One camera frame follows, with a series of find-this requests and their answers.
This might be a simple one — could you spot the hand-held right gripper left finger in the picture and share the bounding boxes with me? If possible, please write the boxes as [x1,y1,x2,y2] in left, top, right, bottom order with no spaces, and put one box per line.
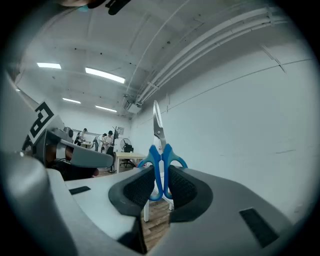
[46,164,157,254]

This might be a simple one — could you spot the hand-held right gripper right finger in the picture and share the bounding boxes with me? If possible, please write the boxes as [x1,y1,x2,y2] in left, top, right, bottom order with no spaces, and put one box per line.
[149,164,295,256]

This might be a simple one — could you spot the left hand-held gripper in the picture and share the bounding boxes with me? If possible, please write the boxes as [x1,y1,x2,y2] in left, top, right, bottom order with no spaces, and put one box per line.
[21,101,115,182]

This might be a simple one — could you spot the blue-handled scissors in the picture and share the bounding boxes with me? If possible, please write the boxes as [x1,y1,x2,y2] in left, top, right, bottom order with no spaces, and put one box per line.
[136,99,188,202]

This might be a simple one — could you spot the white square plastic block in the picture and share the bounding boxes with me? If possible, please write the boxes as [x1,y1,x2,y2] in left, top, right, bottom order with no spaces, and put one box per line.
[123,94,143,116]

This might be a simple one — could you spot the black coat rack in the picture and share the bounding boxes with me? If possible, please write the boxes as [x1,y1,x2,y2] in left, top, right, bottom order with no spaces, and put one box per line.
[107,125,121,174]

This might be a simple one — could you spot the black office chair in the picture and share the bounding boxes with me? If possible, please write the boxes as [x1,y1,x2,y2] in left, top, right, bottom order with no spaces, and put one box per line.
[119,144,137,168]

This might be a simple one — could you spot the wooden table white legs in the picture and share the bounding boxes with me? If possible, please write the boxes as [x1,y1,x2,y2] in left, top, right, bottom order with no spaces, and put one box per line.
[114,151,148,174]

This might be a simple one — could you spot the white ceiling pipe bundle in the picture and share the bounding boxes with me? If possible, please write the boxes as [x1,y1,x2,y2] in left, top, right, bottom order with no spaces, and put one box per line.
[134,6,290,106]

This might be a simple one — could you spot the black pedestal fan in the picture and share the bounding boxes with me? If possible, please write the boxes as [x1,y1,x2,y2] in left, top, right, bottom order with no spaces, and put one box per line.
[119,137,133,153]

